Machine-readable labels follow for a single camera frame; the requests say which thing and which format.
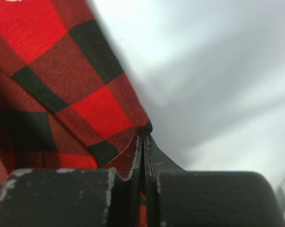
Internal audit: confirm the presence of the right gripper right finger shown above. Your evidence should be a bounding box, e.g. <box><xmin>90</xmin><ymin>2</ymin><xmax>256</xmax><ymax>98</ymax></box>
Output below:
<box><xmin>143</xmin><ymin>136</ymin><xmax>184</xmax><ymax>227</ymax></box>

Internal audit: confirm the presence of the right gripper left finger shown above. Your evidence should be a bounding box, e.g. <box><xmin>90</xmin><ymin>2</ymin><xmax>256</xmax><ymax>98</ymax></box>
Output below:
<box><xmin>102</xmin><ymin>135</ymin><xmax>142</xmax><ymax>227</ymax></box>

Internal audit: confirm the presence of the red black plaid shirt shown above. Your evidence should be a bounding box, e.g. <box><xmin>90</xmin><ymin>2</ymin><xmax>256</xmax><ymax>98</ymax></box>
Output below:
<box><xmin>0</xmin><ymin>0</ymin><xmax>154</xmax><ymax>227</ymax></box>

